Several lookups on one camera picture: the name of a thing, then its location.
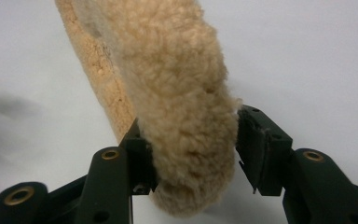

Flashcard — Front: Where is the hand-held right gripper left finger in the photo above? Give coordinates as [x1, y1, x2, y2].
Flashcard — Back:
[118, 117, 158, 197]

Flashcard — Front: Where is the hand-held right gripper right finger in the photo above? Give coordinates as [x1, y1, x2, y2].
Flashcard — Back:
[235, 104, 295, 197]

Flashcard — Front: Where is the tan fleece lobed pad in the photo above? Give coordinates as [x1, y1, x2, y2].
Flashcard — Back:
[54, 0, 242, 218]

